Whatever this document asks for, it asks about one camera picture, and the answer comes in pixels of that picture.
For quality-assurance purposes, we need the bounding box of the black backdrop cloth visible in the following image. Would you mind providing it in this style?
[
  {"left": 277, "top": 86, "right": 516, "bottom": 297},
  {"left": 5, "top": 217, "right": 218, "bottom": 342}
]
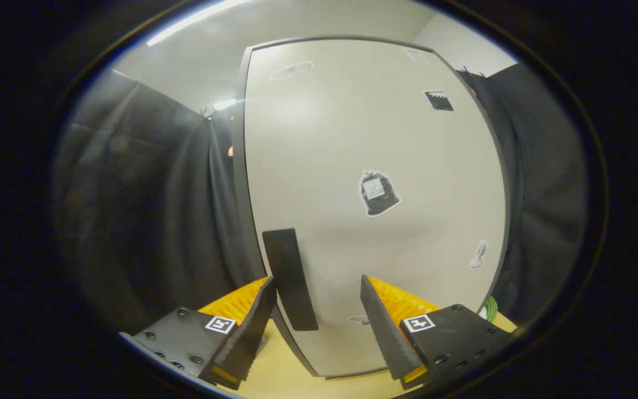
[{"left": 55, "top": 63, "right": 589, "bottom": 334}]

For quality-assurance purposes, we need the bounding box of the dark grey shoe cabinet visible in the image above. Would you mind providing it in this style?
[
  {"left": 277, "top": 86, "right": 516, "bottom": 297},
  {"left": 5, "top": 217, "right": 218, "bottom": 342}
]
[{"left": 231, "top": 35, "right": 512, "bottom": 381}]

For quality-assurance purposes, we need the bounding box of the black door handle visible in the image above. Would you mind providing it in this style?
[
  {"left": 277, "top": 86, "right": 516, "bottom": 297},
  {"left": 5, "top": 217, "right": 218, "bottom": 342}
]
[{"left": 262, "top": 228, "right": 320, "bottom": 332}]

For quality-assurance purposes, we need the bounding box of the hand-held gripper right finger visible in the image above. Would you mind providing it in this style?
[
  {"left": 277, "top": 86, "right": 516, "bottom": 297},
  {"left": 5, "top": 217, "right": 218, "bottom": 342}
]
[{"left": 359, "top": 274, "right": 514, "bottom": 391}]

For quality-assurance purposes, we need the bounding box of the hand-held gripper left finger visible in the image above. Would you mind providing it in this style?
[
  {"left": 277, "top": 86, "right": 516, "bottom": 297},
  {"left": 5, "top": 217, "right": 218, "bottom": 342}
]
[{"left": 120, "top": 275, "right": 277, "bottom": 391}]

